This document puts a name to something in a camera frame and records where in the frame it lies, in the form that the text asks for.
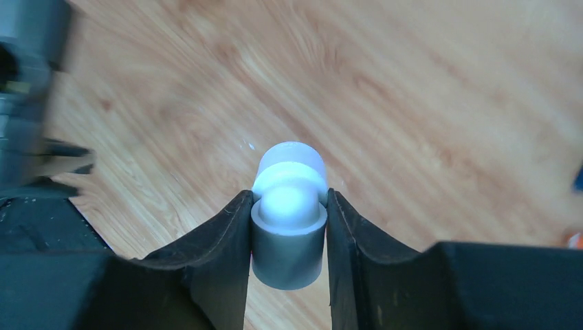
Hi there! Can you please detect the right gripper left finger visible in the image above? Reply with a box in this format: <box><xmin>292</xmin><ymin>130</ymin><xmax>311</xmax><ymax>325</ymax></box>
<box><xmin>0</xmin><ymin>190</ymin><xmax>254</xmax><ymax>330</ymax></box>

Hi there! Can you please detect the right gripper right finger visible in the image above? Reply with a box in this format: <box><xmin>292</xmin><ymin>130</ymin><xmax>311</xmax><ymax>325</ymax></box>
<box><xmin>327</xmin><ymin>190</ymin><xmax>582</xmax><ymax>329</ymax></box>

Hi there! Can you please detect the white PVC elbow fitting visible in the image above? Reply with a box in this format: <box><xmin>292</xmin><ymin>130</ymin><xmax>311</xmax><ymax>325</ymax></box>
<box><xmin>251</xmin><ymin>142</ymin><xmax>329</xmax><ymax>291</ymax></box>

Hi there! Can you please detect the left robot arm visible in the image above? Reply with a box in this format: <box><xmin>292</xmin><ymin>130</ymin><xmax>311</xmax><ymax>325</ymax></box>
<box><xmin>1</xmin><ymin>1</ymin><xmax>96</xmax><ymax>189</ymax></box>

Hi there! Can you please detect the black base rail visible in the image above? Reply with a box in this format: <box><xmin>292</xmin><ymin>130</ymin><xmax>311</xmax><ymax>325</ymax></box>
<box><xmin>1</xmin><ymin>179</ymin><xmax>111</xmax><ymax>253</ymax></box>

